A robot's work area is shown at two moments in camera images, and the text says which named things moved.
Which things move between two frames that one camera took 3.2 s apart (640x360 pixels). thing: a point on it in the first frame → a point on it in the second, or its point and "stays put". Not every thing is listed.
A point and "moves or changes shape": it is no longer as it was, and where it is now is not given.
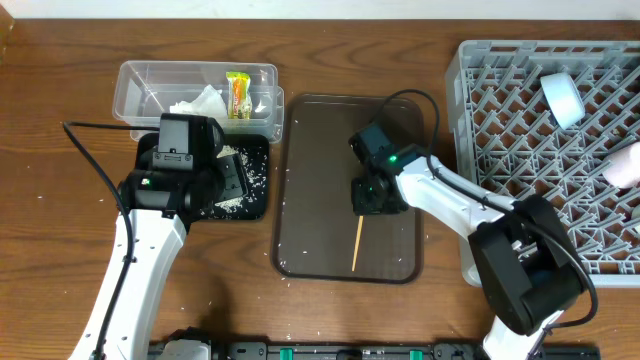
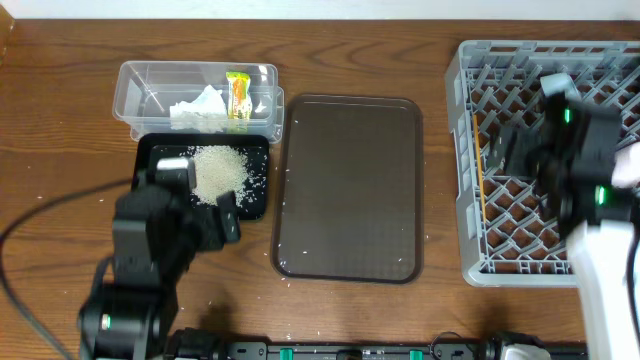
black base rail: (375, 350) stays put
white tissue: (209, 103) stays put
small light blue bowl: (564, 98) stays put
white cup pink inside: (624, 169) stays put
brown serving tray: (314, 226) stays put
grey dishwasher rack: (506, 141) stays put
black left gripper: (237, 184) → (208, 221)
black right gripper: (363, 206) → (523, 145)
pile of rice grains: (256, 167) moves or changes shape
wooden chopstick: (355, 257) → (483, 203)
